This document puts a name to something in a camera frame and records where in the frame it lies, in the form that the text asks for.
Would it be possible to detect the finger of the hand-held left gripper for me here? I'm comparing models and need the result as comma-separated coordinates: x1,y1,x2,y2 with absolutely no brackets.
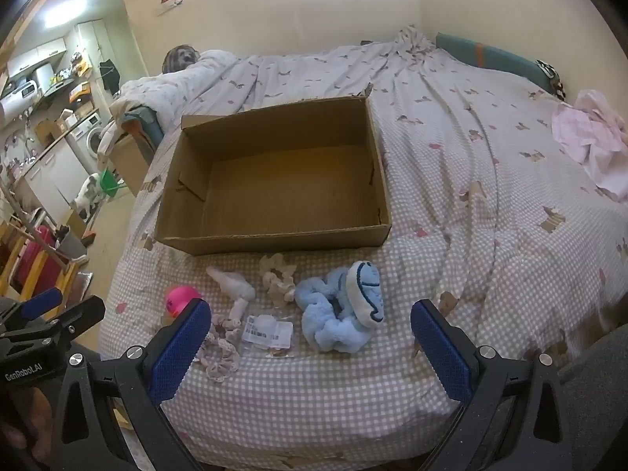
15,287,64,322
29,296,106,349

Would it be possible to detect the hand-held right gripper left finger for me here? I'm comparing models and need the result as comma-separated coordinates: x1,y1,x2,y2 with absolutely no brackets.
51,298,213,471

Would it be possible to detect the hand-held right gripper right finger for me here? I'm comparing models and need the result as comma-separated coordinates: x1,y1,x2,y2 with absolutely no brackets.
410,298,575,471

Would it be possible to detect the lace hair tie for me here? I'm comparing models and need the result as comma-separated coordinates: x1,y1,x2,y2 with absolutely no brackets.
196,314,242,382

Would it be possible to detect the pink rubber duck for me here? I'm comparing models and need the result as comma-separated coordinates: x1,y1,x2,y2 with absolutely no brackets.
164,285,203,319

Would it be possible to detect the white sock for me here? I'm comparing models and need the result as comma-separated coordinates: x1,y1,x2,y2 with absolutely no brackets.
206,266,257,325

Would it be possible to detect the cream scrunchie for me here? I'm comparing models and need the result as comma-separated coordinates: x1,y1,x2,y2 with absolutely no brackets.
265,275,296,305
259,254,298,278

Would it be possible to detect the blue plush toy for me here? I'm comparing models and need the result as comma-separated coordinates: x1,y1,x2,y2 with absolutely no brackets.
294,260,383,353

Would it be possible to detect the brown cardboard box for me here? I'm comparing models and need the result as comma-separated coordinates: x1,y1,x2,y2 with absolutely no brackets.
154,94,393,256

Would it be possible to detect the person's left hand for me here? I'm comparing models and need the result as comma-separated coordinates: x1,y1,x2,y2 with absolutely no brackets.
0,387,54,471

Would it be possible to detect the red suitcase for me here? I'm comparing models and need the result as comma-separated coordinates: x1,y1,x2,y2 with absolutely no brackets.
12,226,62,290

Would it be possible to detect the grey bin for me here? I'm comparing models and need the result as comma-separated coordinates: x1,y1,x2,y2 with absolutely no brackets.
59,228,88,261

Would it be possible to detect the clear labelled plastic packet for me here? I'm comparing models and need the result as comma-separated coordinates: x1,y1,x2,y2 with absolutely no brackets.
243,314,295,358

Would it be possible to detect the white grey cat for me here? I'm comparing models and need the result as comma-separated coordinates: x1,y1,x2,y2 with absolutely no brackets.
69,174,104,219

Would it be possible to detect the white low cabinet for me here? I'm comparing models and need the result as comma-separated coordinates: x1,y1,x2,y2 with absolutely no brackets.
15,142,86,212

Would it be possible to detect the green plastic object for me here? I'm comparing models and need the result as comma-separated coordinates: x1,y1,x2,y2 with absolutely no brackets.
99,168,126,197

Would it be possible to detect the dark grey cloth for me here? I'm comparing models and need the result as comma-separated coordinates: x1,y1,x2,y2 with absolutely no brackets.
554,324,628,471

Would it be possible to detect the brown bedside box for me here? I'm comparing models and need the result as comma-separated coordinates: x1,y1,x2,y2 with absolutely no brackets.
109,135,154,197

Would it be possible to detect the white washing machine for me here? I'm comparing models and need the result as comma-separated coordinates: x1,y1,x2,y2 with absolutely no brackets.
69,113,106,162

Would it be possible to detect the white microwave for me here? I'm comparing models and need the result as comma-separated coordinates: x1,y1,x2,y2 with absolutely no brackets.
0,81,39,109

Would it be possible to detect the black hanging garment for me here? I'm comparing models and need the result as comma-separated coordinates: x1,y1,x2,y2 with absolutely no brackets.
99,59,121,96

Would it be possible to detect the pink cloth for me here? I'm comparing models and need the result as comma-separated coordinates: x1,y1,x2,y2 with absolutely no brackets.
552,89,628,202

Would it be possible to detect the white printed duvet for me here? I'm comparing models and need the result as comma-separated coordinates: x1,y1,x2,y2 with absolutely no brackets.
113,49,242,126

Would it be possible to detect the grey furry plush toy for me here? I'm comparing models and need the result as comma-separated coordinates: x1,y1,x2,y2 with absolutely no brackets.
162,45,199,74

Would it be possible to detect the black white patterned cloth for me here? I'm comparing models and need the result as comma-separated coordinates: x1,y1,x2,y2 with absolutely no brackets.
536,60,567,101

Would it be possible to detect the teal pillow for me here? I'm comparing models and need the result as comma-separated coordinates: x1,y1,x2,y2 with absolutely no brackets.
436,33,555,91

